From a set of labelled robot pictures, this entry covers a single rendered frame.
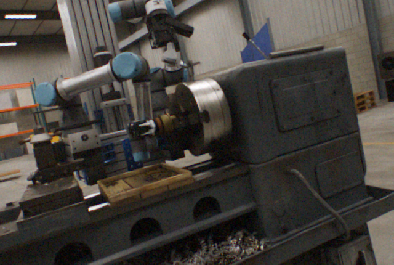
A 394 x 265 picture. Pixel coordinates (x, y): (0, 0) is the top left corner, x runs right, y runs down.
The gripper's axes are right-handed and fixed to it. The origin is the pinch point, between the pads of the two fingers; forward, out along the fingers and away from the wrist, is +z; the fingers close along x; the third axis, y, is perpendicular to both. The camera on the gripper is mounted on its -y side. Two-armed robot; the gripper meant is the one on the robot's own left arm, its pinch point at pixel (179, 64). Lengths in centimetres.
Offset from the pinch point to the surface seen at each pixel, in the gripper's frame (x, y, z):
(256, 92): 1.2, -26.6, 16.9
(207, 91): -7.0, -11.1, 10.3
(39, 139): -25, 51, 10
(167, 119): -17.3, 4.8, 15.6
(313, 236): -4, -33, 75
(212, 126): -7.2, -8.3, 24.1
